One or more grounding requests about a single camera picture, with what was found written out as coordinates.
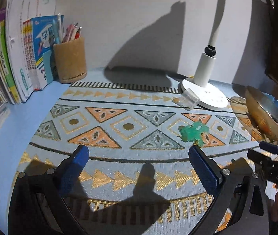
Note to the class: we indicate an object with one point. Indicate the amber ribbed glass bowl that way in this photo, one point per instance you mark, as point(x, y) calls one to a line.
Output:
point(259, 110)

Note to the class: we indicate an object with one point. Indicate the patterned woven table mat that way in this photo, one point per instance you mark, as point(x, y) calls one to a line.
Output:
point(129, 151)

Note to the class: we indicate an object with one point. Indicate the brown cylindrical pen holder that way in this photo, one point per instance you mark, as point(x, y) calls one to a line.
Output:
point(69, 58)

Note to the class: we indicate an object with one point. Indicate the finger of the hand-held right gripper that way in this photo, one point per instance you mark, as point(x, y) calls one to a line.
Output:
point(259, 158)
point(269, 147)

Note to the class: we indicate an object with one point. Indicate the clear plastic cup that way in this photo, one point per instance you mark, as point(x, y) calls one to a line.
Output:
point(190, 98)

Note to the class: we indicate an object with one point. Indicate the green translucent toy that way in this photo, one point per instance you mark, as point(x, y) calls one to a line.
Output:
point(193, 132)

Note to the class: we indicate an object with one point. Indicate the row of books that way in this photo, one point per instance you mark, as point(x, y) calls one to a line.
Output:
point(19, 53)

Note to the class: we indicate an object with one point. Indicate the white desk lamp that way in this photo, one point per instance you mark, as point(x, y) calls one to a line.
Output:
point(205, 66)

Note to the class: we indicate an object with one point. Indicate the bunch of pens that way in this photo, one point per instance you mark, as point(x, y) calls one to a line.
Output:
point(71, 33)

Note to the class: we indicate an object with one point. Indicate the light blue bookend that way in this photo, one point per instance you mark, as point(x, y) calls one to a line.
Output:
point(47, 66)

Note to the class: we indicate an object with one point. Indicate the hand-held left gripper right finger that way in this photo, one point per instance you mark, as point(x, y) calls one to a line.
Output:
point(205, 171)

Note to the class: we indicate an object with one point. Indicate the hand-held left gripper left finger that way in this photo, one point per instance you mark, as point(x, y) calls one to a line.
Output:
point(74, 169)

